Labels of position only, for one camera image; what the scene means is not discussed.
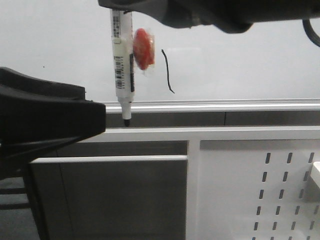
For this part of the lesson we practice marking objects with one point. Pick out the white metal rack frame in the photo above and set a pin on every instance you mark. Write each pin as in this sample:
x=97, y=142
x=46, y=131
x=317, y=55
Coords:
x=194, y=136

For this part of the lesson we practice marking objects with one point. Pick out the white whiteboard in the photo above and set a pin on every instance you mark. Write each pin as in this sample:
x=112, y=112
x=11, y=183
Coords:
x=69, y=41

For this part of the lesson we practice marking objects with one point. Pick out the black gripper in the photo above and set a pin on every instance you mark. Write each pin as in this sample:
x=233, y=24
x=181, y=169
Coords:
x=217, y=13

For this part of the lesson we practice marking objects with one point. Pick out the white pegboard panel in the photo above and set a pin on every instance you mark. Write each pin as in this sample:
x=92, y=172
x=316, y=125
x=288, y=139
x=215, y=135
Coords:
x=258, y=190

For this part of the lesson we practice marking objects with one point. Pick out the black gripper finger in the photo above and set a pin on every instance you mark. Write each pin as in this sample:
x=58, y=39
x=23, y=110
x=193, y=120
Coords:
x=32, y=125
x=21, y=82
x=168, y=12

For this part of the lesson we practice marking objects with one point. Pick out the red round magnet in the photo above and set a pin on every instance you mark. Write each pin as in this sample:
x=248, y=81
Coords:
x=144, y=50

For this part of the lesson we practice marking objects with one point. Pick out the white whiteboard marker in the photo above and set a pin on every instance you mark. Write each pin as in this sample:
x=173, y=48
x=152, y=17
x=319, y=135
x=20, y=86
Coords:
x=123, y=60

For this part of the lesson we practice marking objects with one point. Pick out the white shelf bracket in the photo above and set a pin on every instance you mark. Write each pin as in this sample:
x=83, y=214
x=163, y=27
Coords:
x=315, y=180

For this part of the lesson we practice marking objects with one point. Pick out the black chair backrest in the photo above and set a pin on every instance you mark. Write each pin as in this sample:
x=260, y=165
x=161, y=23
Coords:
x=13, y=194

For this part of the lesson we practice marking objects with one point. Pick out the dark grey cabinet panel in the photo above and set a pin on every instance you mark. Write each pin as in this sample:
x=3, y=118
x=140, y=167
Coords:
x=113, y=197

